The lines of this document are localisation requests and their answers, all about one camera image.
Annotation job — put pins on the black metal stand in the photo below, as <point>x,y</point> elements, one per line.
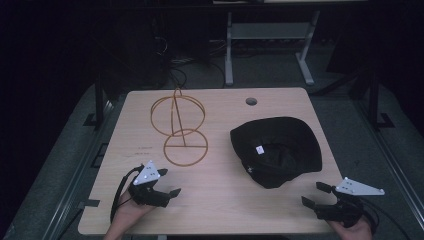
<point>99,100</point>
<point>374,100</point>

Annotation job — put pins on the grey metal desk frame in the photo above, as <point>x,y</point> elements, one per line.
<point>270,30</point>

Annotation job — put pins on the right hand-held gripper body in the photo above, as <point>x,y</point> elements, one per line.
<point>343,208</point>

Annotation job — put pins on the grey metal frame rail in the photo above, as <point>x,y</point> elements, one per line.
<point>78,170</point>
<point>393,166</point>

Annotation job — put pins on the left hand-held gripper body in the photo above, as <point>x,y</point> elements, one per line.
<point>146,197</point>

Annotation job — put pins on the person's right hand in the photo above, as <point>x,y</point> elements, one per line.
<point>351,231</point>

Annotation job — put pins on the black bucket hat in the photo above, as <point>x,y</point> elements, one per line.
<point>276,151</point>

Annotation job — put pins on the person's left hand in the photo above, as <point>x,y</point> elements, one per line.
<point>128,211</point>

